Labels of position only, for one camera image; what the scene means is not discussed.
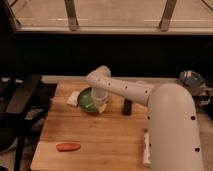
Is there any green ceramic bowl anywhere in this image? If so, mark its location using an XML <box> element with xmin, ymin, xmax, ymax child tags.
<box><xmin>77</xmin><ymin>87</ymin><xmax>98</xmax><ymax>113</ymax></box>

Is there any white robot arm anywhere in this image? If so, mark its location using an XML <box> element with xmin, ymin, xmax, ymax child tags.
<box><xmin>86</xmin><ymin>66</ymin><xmax>204</xmax><ymax>171</ymax></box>

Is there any black rectangular block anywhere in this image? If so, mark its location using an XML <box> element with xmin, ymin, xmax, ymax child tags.
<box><xmin>123</xmin><ymin>99</ymin><xmax>132</xmax><ymax>116</ymax></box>

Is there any white sponge block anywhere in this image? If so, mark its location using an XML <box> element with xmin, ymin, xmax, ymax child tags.
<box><xmin>67</xmin><ymin>91</ymin><xmax>80</xmax><ymax>107</ymax></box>

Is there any wooden cutting board table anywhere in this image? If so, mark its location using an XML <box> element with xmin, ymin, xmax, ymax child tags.
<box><xmin>31</xmin><ymin>81</ymin><xmax>150</xmax><ymax>171</ymax></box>

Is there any orange carrot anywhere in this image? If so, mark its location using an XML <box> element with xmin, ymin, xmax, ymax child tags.
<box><xmin>56</xmin><ymin>143</ymin><xmax>81</xmax><ymax>152</ymax></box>

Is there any white squeeze bottle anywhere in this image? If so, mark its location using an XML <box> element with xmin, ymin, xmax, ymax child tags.
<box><xmin>143</xmin><ymin>132</ymin><xmax>151</xmax><ymax>167</ymax></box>

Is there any black office chair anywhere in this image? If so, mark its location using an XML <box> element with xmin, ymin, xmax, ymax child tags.
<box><xmin>0</xmin><ymin>75</ymin><xmax>56</xmax><ymax>171</ymax></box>

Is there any round metal dish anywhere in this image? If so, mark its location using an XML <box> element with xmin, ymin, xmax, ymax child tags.
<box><xmin>180</xmin><ymin>70</ymin><xmax>204</xmax><ymax>88</ymax></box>

